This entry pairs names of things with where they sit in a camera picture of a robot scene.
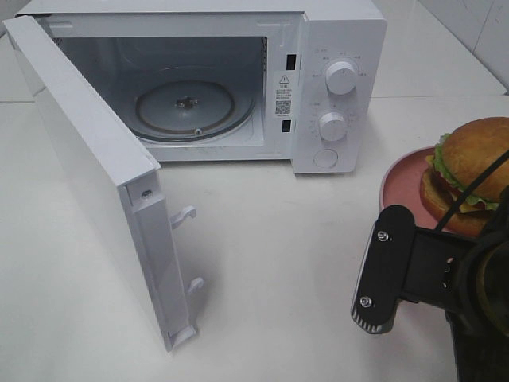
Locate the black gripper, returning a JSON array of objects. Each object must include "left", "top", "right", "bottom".
[{"left": 395, "top": 228, "right": 485, "bottom": 314}]

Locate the pink round plate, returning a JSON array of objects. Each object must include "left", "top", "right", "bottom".
[{"left": 380, "top": 147, "right": 456, "bottom": 233}]

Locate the burger with lettuce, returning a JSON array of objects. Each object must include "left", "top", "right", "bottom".
[{"left": 420, "top": 116, "right": 508, "bottom": 236}]

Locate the round white door-release button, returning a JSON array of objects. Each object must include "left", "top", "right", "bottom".
[{"left": 313, "top": 149, "right": 338, "bottom": 169}]

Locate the white microwave door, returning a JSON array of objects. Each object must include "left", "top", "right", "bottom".
[{"left": 5, "top": 16, "right": 203, "bottom": 350}]

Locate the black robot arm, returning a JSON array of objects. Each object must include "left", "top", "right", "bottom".
[{"left": 402, "top": 207, "right": 508, "bottom": 381}]

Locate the lower white microwave knob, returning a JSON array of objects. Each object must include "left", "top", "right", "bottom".
[{"left": 318, "top": 111, "right": 348, "bottom": 142}]

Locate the white microwave knob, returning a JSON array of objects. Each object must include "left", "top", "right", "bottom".
[
  {"left": 318, "top": 111, "right": 348, "bottom": 142},
  {"left": 324, "top": 58, "right": 359, "bottom": 96}
]

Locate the upper white microwave knob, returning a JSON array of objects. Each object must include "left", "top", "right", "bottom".
[{"left": 324, "top": 58, "right": 359, "bottom": 96}]

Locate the white microwave oven body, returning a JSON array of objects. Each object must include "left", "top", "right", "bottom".
[{"left": 11, "top": 1, "right": 387, "bottom": 173}]

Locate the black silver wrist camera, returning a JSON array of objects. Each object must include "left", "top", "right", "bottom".
[{"left": 351, "top": 205, "right": 415, "bottom": 334}]

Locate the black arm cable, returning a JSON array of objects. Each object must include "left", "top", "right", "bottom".
[{"left": 433, "top": 149, "right": 509, "bottom": 232}]

